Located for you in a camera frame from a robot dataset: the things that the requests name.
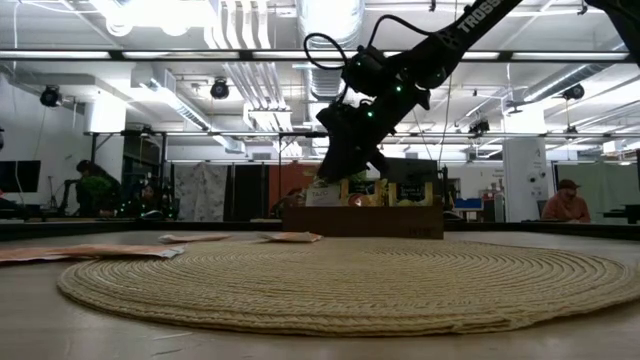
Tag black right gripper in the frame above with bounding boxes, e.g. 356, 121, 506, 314
317, 99, 401, 183

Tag brown wooden organizer box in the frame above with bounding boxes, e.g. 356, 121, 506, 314
281, 197, 445, 240

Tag orange panel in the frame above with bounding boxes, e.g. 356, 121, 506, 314
268, 162, 321, 204

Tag black monitor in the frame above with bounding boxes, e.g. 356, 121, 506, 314
0, 159, 43, 194
384, 157, 441, 199

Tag black panel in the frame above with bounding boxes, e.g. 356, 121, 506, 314
231, 163, 271, 222

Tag round woven placemat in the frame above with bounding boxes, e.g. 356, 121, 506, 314
56, 239, 640, 337

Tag teal background cabinet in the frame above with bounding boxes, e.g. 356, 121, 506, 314
454, 197, 503, 222

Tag grey patterned curtain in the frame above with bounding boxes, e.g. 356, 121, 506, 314
172, 162, 230, 223

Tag white pillar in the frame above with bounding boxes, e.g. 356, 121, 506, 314
501, 136, 550, 224

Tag black overhead rig beam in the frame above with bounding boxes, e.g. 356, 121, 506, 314
0, 48, 640, 63

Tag person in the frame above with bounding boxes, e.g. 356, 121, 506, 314
74, 159, 121, 219
541, 178, 592, 224

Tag small background plant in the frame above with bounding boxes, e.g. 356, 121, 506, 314
79, 175, 114, 199

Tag pale green partition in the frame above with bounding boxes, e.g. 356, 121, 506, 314
554, 162, 640, 225

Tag black background desk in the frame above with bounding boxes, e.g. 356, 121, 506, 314
602, 204, 640, 226

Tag thin hanging cable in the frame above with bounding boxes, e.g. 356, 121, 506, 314
437, 74, 451, 167

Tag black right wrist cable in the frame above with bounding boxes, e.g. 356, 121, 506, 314
303, 13, 436, 71

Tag black hanging camera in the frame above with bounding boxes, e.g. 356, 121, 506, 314
39, 84, 64, 109
561, 82, 586, 102
209, 76, 231, 101
467, 118, 492, 137

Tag black metal table frame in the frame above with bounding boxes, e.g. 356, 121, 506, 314
0, 219, 640, 242

